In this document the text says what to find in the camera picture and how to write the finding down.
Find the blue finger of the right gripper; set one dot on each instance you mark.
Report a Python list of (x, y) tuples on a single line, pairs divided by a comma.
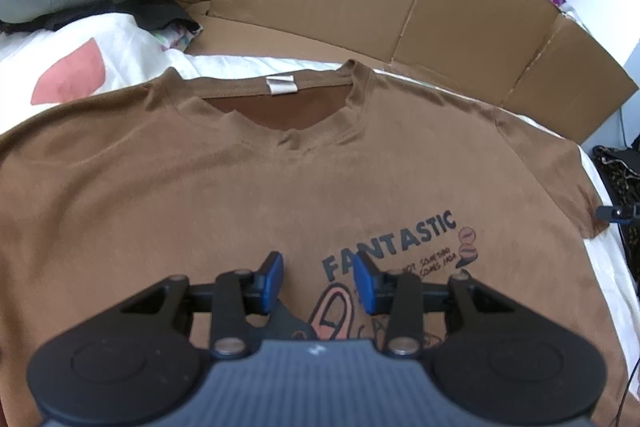
[(619, 214)]

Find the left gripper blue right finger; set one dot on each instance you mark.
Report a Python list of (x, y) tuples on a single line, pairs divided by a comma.
[(369, 282)]

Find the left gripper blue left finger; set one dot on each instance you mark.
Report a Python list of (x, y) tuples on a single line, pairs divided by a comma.
[(268, 280)]

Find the brown printed t-shirt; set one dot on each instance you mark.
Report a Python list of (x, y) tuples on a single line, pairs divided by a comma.
[(250, 206)]

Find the black cloth under neck pillow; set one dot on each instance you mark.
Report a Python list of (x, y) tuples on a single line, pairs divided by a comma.
[(165, 20)]

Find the cream bear print blanket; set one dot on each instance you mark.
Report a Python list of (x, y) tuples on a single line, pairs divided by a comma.
[(90, 56)]

